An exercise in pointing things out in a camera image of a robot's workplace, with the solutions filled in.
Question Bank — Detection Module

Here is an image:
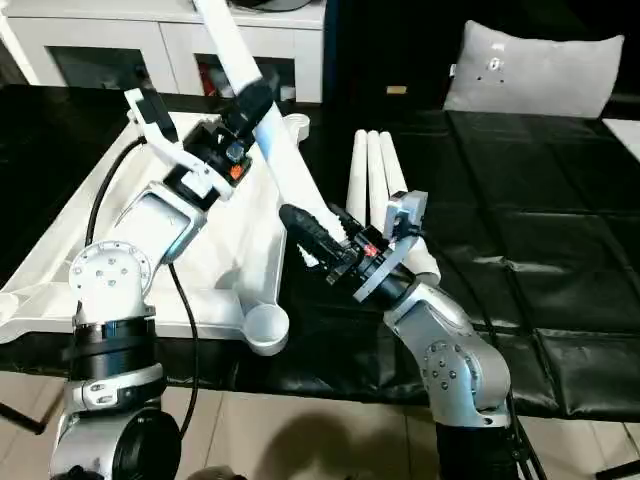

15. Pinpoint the white plastic table leg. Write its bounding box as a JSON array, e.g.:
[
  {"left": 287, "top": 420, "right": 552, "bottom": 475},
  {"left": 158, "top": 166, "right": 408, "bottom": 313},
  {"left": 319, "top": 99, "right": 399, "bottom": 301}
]
[
  {"left": 364, "top": 128, "right": 396, "bottom": 226},
  {"left": 377, "top": 129, "right": 443, "bottom": 282},
  {"left": 192, "top": 0, "right": 351, "bottom": 269},
  {"left": 345, "top": 128, "right": 372, "bottom": 224}
]

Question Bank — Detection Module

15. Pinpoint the white plastic table top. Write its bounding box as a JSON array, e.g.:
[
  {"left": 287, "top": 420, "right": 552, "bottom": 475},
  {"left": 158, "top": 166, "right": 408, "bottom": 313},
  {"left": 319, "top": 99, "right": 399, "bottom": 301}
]
[{"left": 0, "top": 112, "right": 314, "bottom": 356}]

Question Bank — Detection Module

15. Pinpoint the white cabinet with glass doors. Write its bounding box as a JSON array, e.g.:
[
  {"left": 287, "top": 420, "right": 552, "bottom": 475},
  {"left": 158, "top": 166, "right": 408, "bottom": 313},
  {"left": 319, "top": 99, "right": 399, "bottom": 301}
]
[{"left": 0, "top": 0, "right": 326, "bottom": 104}]

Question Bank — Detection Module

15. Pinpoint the dark round object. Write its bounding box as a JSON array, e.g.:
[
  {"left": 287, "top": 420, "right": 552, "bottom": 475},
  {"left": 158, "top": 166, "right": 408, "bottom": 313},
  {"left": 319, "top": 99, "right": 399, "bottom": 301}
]
[{"left": 232, "top": 0, "right": 312, "bottom": 14}]

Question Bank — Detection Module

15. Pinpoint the black padded mat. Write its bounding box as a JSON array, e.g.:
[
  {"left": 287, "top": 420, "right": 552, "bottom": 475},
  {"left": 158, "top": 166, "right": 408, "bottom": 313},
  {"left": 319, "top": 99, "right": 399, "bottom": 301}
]
[{"left": 0, "top": 82, "right": 640, "bottom": 421}]

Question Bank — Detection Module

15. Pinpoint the grey pillow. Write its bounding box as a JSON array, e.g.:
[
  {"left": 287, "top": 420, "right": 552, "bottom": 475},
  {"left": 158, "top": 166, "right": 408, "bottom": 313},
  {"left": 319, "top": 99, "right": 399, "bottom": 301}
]
[{"left": 442, "top": 19, "right": 626, "bottom": 120}]

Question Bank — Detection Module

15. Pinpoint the white flat board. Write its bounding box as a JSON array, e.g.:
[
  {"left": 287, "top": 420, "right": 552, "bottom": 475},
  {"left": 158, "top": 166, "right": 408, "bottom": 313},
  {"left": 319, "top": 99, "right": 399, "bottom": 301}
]
[{"left": 602, "top": 118, "right": 640, "bottom": 151}]

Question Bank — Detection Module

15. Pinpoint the black stand leg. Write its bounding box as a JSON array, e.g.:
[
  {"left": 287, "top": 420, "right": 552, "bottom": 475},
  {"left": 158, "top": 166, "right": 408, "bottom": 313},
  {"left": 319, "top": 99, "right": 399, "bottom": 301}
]
[
  {"left": 0, "top": 399, "right": 46, "bottom": 436},
  {"left": 607, "top": 449, "right": 640, "bottom": 480}
]

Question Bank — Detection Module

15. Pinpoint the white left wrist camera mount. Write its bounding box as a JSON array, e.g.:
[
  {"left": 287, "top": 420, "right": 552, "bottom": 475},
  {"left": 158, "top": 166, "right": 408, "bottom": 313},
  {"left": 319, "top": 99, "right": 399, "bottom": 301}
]
[{"left": 123, "top": 88, "right": 236, "bottom": 204}]

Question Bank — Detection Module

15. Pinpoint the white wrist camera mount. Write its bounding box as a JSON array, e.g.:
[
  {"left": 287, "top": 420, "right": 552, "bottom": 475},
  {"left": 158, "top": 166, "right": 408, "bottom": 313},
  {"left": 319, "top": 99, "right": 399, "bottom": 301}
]
[
  {"left": 123, "top": 88, "right": 236, "bottom": 204},
  {"left": 352, "top": 189, "right": 430, "bottom": 304}
]

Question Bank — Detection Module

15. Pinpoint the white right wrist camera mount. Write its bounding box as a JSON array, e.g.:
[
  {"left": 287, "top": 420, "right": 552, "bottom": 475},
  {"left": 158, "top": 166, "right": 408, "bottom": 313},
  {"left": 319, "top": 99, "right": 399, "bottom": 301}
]
[{"left": 352, "top": 189, "right": 430, "bottom": 304}]

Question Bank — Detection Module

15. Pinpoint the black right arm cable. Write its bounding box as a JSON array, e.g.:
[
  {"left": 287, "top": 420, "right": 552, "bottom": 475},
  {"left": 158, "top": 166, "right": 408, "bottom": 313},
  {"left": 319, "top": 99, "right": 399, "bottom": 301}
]
[{"left": 404, "top": 224, "right": 549, "bottom": 480}]

